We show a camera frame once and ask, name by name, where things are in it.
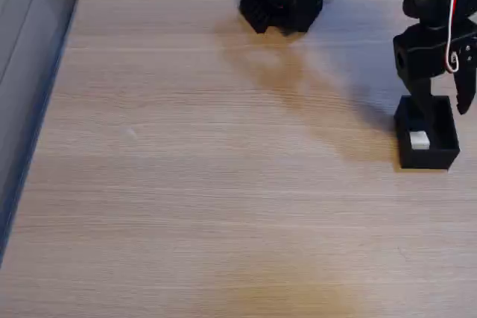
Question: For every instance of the white block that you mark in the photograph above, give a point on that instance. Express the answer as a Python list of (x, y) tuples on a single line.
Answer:
[(419, 141)]

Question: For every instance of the black open box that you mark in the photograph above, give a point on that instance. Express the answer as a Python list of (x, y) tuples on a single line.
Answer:
[(428, 158)]

